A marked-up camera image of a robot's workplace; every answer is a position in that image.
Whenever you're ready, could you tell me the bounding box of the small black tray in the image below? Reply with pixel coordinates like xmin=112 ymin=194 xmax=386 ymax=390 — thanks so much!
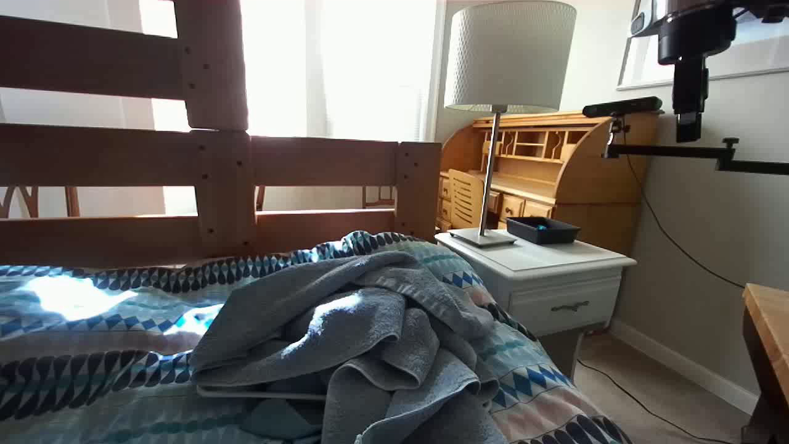
xmin=506 ymin=214 xmax=581 ymax=247

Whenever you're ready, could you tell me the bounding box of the wooden side table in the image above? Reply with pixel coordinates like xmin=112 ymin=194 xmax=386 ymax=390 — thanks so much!
xmin=739 ymin=281 xmax=789 ymax=444

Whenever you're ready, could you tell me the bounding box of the black bar-shaped camera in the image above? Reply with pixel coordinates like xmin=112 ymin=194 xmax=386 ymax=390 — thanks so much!
xmin=579 ymin=93 xmax=665 ymax=120

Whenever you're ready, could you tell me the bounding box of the table lamp with white shade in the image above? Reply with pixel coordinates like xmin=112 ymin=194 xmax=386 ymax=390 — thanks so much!
xmin=441 ymin=0 xmax=579 ymax=250

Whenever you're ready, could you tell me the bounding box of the white nightstand with drawer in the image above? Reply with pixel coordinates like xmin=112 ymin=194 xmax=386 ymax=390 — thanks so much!
xmin=432 ymin=226 xmax=638 ymax=381

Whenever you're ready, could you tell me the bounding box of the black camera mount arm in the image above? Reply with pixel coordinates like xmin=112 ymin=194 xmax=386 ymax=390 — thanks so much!
xmin=601 ymin=114 xmax=789 ymax=178

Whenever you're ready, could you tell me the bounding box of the thin black cable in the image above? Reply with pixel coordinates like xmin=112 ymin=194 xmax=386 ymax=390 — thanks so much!
xmin=623 ymin=156 xmax=748 ymax=292

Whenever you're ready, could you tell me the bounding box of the wooden roll-top desk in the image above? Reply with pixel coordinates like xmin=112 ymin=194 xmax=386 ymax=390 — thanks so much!
xmin=433 ymin=108 xmax=663 ymax=257

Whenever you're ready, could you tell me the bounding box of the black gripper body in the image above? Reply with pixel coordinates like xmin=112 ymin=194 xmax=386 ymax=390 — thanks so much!
xmin=656 ymin=2 xmax=739 ymax=66

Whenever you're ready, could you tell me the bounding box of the white framed wall picture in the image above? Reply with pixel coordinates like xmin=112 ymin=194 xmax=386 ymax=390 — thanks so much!
xmin=615 ymin=0 xmax=789 ymax=91

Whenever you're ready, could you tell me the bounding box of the white sheer curtain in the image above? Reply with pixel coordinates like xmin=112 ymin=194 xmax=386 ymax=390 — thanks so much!
xmin=0 ymin=0 xmax=452 ymax=220

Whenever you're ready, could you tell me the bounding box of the blue geometric patterned bedspread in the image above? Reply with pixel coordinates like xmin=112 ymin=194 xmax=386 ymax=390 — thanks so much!
xmin=0 ymin=229 xmax=637 ymax=444

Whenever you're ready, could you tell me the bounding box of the wooden slatted bed frame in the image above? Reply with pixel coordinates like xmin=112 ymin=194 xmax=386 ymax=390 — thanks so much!
xmin=0 ymin=0 xmax=443 ymax=270

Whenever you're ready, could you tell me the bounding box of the grey terry towel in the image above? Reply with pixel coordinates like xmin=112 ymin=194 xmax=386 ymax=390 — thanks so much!
xmin=190 ymin=245 xmax=527 ymax=444

